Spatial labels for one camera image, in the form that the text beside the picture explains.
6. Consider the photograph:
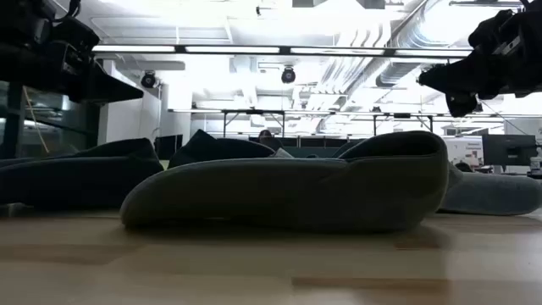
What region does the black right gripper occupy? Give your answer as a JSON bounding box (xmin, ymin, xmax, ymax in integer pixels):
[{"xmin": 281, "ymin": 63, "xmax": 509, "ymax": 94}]
[{"xmin": 417, "ymin": 3, "xmax": 542, "ymax": 119}]

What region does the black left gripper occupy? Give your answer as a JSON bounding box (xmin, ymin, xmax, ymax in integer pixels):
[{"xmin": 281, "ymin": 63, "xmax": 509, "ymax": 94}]
[{"xmin": 0, "ymin": 17, "xmax": 145, "ymax": 103}]

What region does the blue denim baseball cap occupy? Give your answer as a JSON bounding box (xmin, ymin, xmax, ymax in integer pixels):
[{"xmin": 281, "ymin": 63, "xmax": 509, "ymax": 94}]
[
  {"xmin": 0, "ymin": 137, "xmax": 165, "ymax": 211},
  {"xmin": 167, "ymin": 129, "xmax": 277, "ymax": 169}
]

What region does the light grey-blue baseball cap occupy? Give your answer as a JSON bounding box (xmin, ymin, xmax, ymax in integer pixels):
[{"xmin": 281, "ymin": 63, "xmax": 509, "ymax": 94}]
[{"xmin": 438, "ymin": 163, "xmax": 542, "ymax": 216}]

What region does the dark green baseball cap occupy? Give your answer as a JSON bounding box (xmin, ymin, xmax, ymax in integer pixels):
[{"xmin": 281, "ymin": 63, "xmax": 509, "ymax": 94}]
[{"xmin": 119, "ymin": 130, "xmax": 451, "ymax": 233}]

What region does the white printed sign board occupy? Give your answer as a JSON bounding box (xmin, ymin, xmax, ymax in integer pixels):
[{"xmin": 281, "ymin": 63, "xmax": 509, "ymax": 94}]
[{"xmin": 444, "ymin": 136, "xmax": 484, "ymax": 167}]

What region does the black computer monitor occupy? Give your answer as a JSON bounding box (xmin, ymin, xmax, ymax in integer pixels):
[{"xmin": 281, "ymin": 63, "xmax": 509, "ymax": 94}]
[{"xmin": 481, "ymin": 134, "xmax": 538, "ymax": 167}]

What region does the black framed glass partition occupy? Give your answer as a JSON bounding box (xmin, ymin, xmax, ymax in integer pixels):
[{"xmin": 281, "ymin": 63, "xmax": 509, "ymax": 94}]
[{"xmin": 0, "ymin": 80, "xmax": 102, "ymax": 160}]

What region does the long ceiling light bar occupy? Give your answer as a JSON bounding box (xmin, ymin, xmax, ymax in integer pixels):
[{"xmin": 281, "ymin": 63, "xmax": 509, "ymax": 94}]
[{"xmin": 91, "ymin": 43, "xmax": 473, "ymax": 59}]

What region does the black framed workbench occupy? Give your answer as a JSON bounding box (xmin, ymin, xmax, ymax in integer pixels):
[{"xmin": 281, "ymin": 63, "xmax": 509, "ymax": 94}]
[{"xmin": 220, "ymin": 108, "xmax": 435, "ymax": 137}]

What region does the dark green office partition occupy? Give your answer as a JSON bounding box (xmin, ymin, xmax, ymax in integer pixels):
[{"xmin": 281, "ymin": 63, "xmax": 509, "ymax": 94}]
[{"xmin": 249, "ymin": 136, "xmax": 365, "ymax": 158}]

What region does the silver ventilation duct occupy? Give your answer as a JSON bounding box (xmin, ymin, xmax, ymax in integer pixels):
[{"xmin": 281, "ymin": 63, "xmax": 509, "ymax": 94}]
[{"xmin": 374, "ymin": 16, "xmax": 471, "ymax": 89}]

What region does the yellow hanging cable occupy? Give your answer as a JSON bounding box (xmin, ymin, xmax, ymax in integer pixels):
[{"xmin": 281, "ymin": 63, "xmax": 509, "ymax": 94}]
[{"xmin": 21, "ymin": 86, "xmax": 51, "ymax": 154}]

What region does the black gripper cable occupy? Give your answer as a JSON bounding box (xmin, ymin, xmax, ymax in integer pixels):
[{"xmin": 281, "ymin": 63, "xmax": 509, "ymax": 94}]
[{"xmin": 53, "ymin": 0, "xmax": 82, "ymax": 23}]

